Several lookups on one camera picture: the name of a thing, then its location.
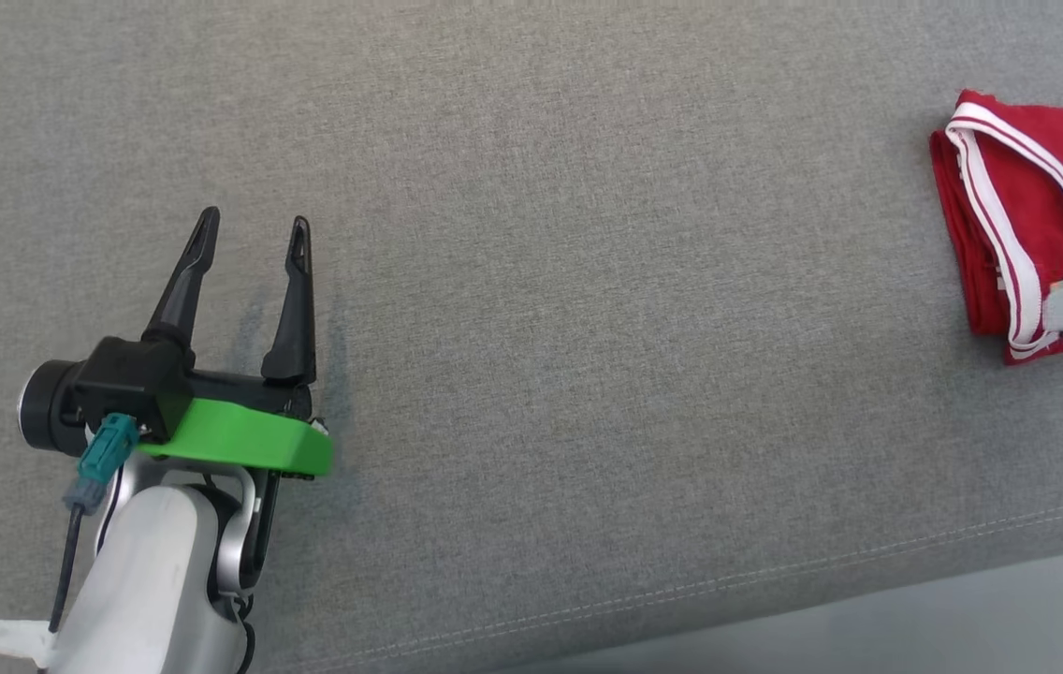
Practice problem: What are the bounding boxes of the grey fabric sofa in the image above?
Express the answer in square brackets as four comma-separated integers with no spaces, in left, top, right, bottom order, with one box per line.
[0,0,1063,674]

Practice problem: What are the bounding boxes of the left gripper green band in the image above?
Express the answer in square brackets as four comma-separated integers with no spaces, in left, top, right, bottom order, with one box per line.
[138,206,335,481]

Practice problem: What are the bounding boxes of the black cable teal plug left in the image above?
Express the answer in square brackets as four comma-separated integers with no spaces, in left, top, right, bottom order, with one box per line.
[47,412,139,636]

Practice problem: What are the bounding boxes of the red garment striped white trim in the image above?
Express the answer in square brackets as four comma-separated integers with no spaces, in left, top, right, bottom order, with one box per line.
[928,89,1063,366]

